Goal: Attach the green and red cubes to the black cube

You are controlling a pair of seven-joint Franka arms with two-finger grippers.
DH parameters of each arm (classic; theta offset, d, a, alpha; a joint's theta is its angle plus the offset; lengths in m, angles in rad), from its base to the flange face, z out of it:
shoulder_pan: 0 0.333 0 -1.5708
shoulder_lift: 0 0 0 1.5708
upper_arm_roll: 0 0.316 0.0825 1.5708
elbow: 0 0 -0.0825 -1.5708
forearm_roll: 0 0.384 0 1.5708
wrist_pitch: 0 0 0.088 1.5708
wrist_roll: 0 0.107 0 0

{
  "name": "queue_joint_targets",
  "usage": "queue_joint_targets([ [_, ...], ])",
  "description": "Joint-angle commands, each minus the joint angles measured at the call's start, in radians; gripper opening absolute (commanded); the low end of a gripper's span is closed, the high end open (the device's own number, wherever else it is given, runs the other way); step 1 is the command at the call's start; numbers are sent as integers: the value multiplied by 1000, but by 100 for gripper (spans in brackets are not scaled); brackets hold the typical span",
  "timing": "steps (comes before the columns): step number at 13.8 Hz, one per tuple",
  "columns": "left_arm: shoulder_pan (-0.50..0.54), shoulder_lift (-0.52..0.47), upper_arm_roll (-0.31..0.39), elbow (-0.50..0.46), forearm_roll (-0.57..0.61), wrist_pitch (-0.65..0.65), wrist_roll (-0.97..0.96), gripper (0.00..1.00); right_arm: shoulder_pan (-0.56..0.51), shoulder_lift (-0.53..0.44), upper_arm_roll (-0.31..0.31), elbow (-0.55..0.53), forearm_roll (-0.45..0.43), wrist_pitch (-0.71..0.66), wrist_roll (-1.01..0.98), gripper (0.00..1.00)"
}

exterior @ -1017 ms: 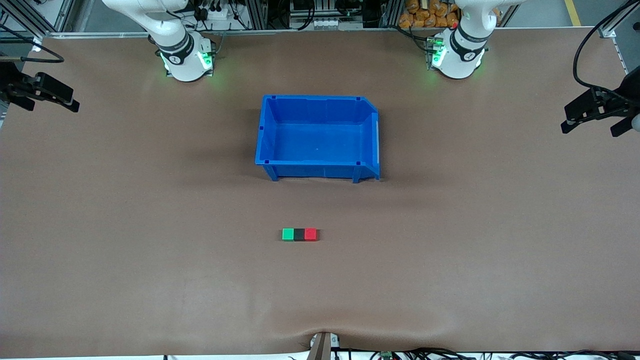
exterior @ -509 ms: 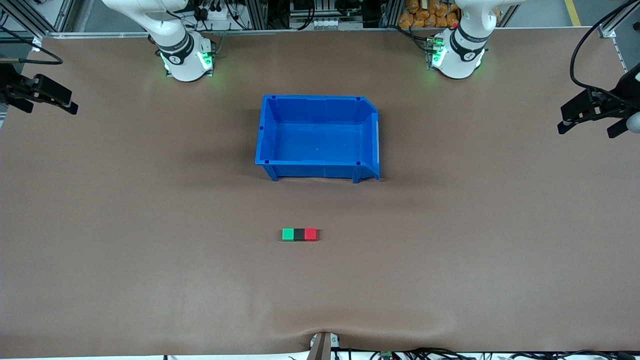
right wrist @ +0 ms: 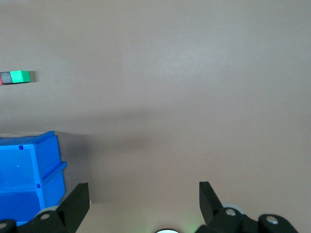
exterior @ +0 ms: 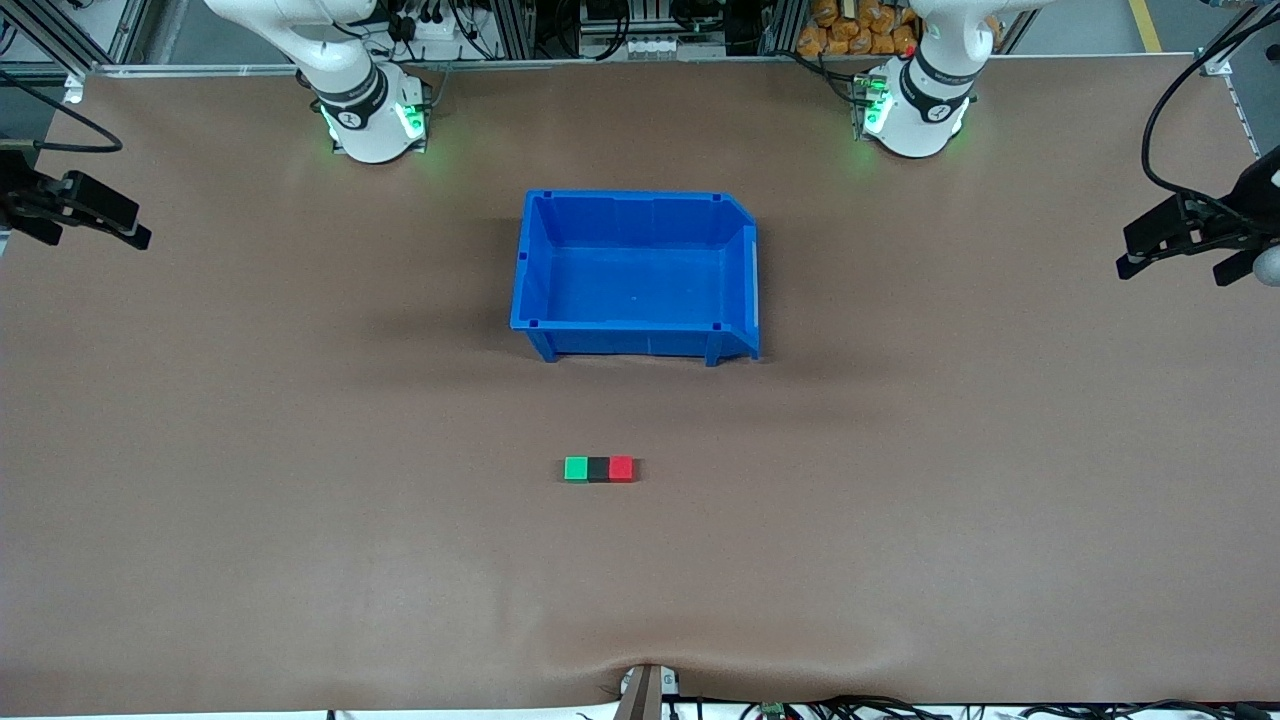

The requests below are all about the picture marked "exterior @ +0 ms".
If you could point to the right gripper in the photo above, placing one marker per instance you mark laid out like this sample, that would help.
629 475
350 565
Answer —
20 186

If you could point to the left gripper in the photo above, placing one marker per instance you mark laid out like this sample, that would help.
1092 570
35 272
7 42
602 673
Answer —
1254 196

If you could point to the small green cube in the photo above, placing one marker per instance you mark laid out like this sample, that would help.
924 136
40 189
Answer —
576 468

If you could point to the small red cube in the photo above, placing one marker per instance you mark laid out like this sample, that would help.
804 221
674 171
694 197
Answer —
621 468

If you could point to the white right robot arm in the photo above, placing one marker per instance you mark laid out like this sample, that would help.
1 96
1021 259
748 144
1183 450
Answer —
350 110

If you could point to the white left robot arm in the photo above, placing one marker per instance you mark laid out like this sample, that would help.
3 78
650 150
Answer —
920 120

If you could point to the small black cube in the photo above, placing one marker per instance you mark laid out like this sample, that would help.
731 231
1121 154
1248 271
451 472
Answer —
599 470

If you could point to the white power strip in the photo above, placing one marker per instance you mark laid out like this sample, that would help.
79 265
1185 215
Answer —
430 32

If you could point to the orange snack bag pile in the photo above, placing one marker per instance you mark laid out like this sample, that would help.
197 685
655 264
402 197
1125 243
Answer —
850 30

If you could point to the blue plastic storage bin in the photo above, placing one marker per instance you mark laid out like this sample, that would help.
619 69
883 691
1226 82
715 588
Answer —
635 285

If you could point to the white connector block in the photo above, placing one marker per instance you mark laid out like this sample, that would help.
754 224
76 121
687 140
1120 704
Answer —
657 47

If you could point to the brown table mat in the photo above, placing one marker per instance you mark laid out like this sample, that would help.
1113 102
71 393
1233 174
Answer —
640 580

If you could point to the white corner bracket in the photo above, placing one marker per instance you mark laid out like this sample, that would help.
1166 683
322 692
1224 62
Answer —
1217 66
73 90

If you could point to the aluminium frame post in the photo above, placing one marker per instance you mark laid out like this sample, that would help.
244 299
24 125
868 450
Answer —
1235 40
60 40

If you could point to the aluminium frame upright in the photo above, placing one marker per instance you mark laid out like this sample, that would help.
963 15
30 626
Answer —
786 25
512 28

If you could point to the aluminium frame rail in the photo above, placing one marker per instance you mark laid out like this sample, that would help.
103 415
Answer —
650 62

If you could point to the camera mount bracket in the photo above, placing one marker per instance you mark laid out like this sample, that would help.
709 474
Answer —
642 695

